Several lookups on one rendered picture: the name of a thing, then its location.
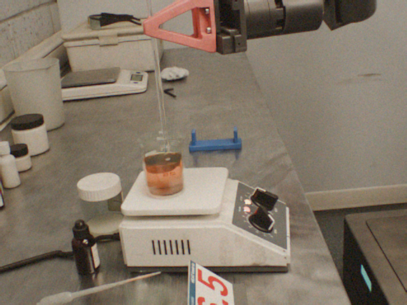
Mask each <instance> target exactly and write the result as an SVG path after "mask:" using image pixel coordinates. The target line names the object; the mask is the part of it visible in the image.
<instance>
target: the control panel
mask: <svg viewBox="0 0 407 305"><path fill-rule="evenodd" d="M254 191H255V189H253V188H251V187H249V186H247V185H245V184H243V183H240V182H238V185H237V193H236V197H235V206H234V210H233V217H232V222H231V223H232V224H233V225H234V226H236V227H239V228H240V229H243V230H244V231H247V232H248V233H251V234H253V235H255V236H257V237H259V238H262V239H264V240H266V241H269V242H270V243H273V244H274V245H276V246H279V247H281V248H283V249H285V250H287V217H286V204H285V203H283V202H281V201H279V200H277V202H276V204H275V205H274V206H273V209H272V210H268V212H269V214H270V215H271V216H272V217H273V219H274V220H275V223H274V225H273V231H272V232H271V233H264V232H262V231H259V230H258V229H256V228H254V227H253V226H252V225H251V224H250V222H249V216H250V215H253V214H255V212H256V210H257V208H258V206H257V205H255V204H254V203H253V202H252V201H251V196H252V194H253V193H254ZM245 200H249V201H250V202H251V203H250V204H248V203H246V202H245ZM245 207H246V208H248V209H249V212H247V211H245V210H244V208H245Z"/></svg>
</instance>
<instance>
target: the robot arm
mask: <svg viewBox="0 0 407 305"><path fill-rule="evenodd" d="M376 6H377V0H177V1H175V2H173V3H172V4H170V5H169V6H167V7H166V8H164V9H162V10H161V11H159V12H158V13H155V14H154V17H152V18H150V19H148V18H147V19H145V20H143V21H142V26H143V32H144V34H145V35H147V36H150V37H155V38H158V39H162V40H166V41H170V42H173V43H177V44H181V45H185V46H189V47H192V48H196V49H198V50H203V51H207V52H209V53H215V52H218V53H220V54H222V55H227V54H232V53H239V52H243V51H247V40H249V39H257V38H262V37H270V36H279V35H281V36H284V35H289V34H297V33H302V32H310V31H316V30H318V29H319V28H320V26H321V25H322V21H324V22H325V23H326V24H327V26H328V27H329V28H330V29H331V31H333V30H335V29H337V28H339V27H342V26H344V25H347V24H354V23H359V22H362V21H365V20H367V19H369V18H370V17H372V16H373V15H374V14H375V11H376ZM188 10H191V14H192V21H193V34H192V35H190V36H189V35H186V34H181V33H178V32H172V31H169V30H165V29H160V28H159V25H160V24H162V23H164V22H166V21H168V20H170V19H171V18H174V17H176V16H178V15H180V14H182V13H184V12H186V11H188Z"/></svg>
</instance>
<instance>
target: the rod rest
mask: <svg viewBox="0 0 407 305"><path fill-rule="evenodd" d="M233 129H234V131H233V135H234V139H217V140H197V138H196V131H195V129H192V133H191V139H192V141H190V145H189V151H211V150H223V149H241V147H242V141H241V139H238V137H237V127H236V126H234V127H233Z"/></svg>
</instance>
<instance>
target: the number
mask: <svg viewBox="0 0 407 305"><path fill-rule="evenodd" d="M196 305H230V293H229V286H228V282H226V281H224V280H223V279H221V278H219V277H218V276H216V275H214V274H212V273H210V272H208V271H207V270H205V269H204V268H201V267H200V266H198V265H197V264H196Z"/></svg>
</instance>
